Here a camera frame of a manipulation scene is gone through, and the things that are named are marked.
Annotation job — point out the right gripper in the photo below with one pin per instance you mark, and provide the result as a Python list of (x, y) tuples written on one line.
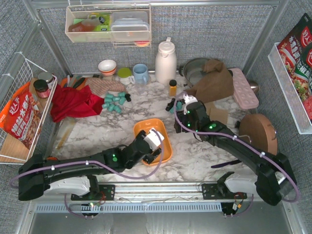
[(180, 111)]

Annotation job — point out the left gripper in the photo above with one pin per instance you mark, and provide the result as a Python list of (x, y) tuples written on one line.
[(148, 156)]

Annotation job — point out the orange storage basket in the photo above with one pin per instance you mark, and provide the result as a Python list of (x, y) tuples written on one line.
[(166, 147)]

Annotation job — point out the brown cloth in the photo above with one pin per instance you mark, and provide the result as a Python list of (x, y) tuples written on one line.
[(215, 85)]

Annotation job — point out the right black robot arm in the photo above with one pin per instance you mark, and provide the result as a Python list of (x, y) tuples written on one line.
[(275, 177)]

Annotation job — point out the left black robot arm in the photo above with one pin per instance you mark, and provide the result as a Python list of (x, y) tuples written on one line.
[(77, 176)]

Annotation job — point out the brown cork mat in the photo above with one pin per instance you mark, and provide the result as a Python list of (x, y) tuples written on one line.
[(216, 114)]

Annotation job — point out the orange juice bottle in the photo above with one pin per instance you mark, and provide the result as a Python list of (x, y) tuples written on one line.
[(172, 88)]

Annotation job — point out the steel pot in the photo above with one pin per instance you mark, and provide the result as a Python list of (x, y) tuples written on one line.
[(193, 70)]

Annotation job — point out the pink egg tray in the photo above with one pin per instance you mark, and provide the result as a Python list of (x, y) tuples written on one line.
[(243, 94)]

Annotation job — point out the clear drinking glass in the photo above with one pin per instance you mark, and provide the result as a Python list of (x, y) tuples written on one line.
[(140, 86)]

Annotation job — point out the white thermos jug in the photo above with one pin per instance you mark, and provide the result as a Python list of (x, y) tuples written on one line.
[(166, 62)]

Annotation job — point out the round wooden board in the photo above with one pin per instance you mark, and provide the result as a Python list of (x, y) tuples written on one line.
[(257, 130)]

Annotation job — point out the blue mug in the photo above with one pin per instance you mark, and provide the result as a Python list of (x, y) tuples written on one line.
[(140, 72)]

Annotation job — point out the green lidded cup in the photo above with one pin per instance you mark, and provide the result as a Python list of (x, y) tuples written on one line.
[(125, 76)]

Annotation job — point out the clear glass container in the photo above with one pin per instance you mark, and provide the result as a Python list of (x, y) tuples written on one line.
[(60, 135)]

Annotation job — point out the orange striped white bowl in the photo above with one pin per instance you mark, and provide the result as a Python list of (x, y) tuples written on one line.
[(107, 67)]

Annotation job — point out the red satin cloth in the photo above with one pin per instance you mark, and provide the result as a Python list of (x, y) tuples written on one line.
[(70, 102)]

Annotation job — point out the orange plate with utensils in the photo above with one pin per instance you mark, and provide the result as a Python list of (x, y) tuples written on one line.
[(76, 82)]

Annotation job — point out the white side rack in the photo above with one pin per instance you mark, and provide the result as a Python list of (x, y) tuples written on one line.
[(298, 112)]

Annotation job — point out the clear plastic food box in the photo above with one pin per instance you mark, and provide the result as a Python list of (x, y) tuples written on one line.
[(130, 26)]

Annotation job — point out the silver lidded jar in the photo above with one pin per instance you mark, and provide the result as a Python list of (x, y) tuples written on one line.
[(48, 77)]

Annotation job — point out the dark lidded jar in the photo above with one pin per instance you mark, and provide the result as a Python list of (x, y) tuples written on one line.
[(42, 89)]

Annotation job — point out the red noodle packets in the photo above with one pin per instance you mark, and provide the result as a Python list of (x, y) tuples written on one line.
[(296, 53)]

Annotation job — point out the red snack bag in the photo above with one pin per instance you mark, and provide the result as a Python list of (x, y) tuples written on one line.
[(19, 118)]

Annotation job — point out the clear wall shelf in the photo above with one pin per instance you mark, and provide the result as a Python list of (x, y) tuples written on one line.
[(91, 23)]

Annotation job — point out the white wire basket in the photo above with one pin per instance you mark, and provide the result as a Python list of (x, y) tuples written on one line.
[(12, 151)]

